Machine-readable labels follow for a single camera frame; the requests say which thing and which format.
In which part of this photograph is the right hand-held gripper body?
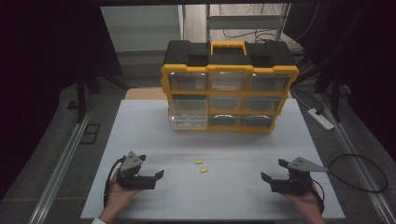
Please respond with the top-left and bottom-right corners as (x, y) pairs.
(270, 156), (329, 196)

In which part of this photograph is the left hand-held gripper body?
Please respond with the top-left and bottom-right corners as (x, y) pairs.
(116, 150), (157, 191)

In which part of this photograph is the clear plastic drawer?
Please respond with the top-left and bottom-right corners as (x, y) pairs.
(168, 113), (209, 132)

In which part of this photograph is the yellow black organizer box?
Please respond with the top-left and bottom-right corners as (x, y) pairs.
(160, 39), (300, 134)

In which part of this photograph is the person's right hand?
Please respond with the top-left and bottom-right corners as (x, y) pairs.
(278, 182), (325, 220)

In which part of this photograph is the person's left hand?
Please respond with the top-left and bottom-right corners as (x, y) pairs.
(101, 169), (142, 220)

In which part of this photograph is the white power strip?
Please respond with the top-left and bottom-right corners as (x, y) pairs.
(306, 107), (335, 132)

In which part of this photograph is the black stand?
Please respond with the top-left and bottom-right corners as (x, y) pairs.
(293, 59), (345, 123)
(66, 69), (129, 124)

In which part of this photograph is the metal shelf rack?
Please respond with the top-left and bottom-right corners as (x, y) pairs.
(205, 3), (292, 43)

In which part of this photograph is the left hand-held gripper cable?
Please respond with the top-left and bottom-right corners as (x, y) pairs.
(103, 156), (127, 207)

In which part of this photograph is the hand-held gripper cable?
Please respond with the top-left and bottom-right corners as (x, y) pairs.
(310, 178), (327, 216)
(103, 156), (127, 207)

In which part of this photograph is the right hand-held gripper cable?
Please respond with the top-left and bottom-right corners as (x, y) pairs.
(310, 178), (327, 216)

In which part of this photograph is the dark floor socket frame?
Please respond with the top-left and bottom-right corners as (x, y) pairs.
(78, 122), (102, 146)

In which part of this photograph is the aluminium rail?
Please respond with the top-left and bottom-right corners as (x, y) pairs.
(27, 104), (94, 224)
(314, 92), (396, 224)

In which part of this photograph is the black looped cable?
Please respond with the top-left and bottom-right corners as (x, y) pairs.
(326, 153), (389, 194)

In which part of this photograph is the tangle of black cables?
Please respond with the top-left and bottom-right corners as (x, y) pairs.
(218, 3), (321, 68)

